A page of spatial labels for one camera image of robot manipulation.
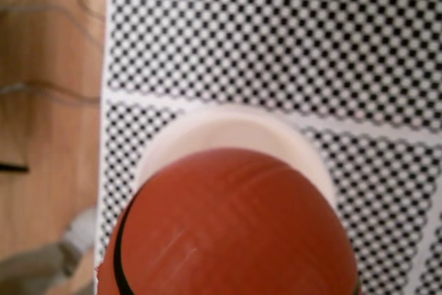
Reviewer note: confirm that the small orange basketball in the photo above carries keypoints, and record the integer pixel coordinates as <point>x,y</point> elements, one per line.
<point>224,233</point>

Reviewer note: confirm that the white paper cup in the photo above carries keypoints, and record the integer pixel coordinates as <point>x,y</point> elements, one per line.
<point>241,132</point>

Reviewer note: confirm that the black white checkerboard paper sheet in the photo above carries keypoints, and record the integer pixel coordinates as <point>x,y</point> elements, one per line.
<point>380,188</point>
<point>435,267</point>
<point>276,32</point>

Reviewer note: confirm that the person's foot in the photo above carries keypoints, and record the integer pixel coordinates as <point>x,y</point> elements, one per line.
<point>83,229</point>

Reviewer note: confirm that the black furniture foot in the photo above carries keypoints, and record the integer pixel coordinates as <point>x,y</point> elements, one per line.
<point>14,167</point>

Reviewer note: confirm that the person's leg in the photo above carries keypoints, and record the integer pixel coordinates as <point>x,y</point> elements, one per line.
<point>31,271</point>

